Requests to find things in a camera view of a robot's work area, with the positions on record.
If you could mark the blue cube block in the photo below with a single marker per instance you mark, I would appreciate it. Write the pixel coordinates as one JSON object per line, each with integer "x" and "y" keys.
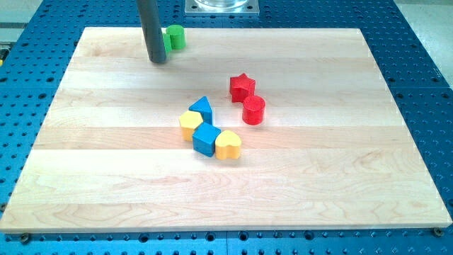
{"x": 204, "y": 139}

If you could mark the red cylinder block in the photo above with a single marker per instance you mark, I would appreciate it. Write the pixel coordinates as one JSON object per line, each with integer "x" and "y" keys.
{"x": 253, "y": 110}

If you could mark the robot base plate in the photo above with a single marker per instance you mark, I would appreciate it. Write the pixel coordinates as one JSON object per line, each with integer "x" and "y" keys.
{"x": 221, "y": 7}

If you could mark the blue triangle block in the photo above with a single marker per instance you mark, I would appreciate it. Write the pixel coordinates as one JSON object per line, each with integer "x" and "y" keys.
{"x": 203, "y": 107}

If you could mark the red star block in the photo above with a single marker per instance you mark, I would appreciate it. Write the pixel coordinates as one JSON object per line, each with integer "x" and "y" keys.
{"x": 240, "y": 87}

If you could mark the green block behind rod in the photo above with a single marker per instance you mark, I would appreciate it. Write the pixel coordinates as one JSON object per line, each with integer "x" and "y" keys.
{"x": 167, "y": 43}

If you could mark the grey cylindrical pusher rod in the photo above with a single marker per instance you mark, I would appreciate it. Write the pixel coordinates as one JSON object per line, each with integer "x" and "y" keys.
{"x": 151, "y": 28}

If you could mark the yellow hexagon block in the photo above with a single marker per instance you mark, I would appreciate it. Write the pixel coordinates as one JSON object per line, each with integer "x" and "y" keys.
{"x": 189, "y": 121}

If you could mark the yellow heart block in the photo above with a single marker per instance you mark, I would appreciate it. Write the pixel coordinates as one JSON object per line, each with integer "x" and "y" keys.
{"x": 228, "y": 145}

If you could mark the green cylinder block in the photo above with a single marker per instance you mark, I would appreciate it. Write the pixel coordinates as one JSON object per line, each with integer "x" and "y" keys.
{"x": 177, "y": 36}

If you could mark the wooden board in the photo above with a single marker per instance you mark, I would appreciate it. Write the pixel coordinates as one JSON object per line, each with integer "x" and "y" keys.
{"x": 332, "y": 152}

